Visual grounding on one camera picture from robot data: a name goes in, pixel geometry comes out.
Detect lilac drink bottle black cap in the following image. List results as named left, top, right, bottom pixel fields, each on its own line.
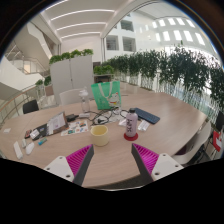
left=125, top=107, right=139, bottom=138

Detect black cable with plug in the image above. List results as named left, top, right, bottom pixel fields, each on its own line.
left=87, top=109, right=129, bottom=127

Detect ceiling strip lights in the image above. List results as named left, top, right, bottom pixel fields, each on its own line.
left=49, top=0, right=118, bottom=39

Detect pale yellow mug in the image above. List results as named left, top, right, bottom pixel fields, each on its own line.
left=90, top=124, right=110, bottom=148

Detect green tote bag cat print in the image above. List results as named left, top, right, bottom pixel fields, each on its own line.
left=90, top=80, right=123, bottom=111

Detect colourful sticker sheet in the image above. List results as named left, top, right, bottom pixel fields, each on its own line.
left=60, top=119, right=90, bottom=137

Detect black pad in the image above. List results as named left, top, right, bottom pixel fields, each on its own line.
left=29, top=123, right=49, bottom=141

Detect low planter with plants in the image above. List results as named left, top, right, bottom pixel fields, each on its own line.
left=34, top=75, right=53, bottom=96

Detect clear plastic packet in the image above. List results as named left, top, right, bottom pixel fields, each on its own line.
left=137, top=119, right=151, bottom=132

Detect small black pouch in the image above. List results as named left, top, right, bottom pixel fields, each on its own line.
left=65, top=113, right=79, bottom=122

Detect white power strip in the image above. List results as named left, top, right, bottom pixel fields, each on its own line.
left=12, top=141, right=24, bottom=161

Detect row of green hedge plants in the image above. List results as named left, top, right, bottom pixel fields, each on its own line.
left=93, top=46, right=224, bottom=111

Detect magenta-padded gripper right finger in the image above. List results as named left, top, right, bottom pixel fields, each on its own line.
left=131, top=142, right=185, bottom=186

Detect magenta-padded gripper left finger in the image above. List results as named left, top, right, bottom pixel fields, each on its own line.
left=43, top=143, right=95, bottom=187

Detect clear plastic cup with lid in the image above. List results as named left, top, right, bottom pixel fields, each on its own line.
left=78, top=86, right=92, bottom=114

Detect glass railing wooden handrail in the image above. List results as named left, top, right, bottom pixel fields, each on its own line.
left=0, top=83, right=44, bottom=126

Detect white computer mouse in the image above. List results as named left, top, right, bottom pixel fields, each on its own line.
left=25, top=142, right=36, bottom=156

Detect white cabinet topped with plants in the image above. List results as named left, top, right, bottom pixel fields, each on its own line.
left=48, top=48, right=96, bottom=104

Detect dark blue keyboard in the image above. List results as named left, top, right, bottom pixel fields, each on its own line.
left=133, top=107, right=161, bottom=126

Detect black chair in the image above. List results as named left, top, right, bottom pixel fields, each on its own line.
left=22, top=99, right=40, bottom=115

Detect white chair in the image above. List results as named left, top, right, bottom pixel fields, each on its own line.
left=58, top=88, right=84, bottom=107
left=173, top=120, right=213, bottom=166

